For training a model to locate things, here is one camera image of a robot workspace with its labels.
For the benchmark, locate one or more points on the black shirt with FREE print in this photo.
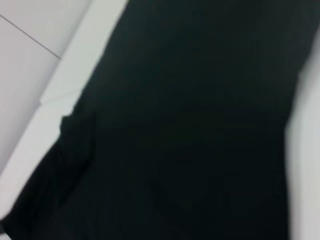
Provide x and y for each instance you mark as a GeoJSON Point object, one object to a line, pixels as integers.
{"type": "Point", "coordinates": [187, 125]}

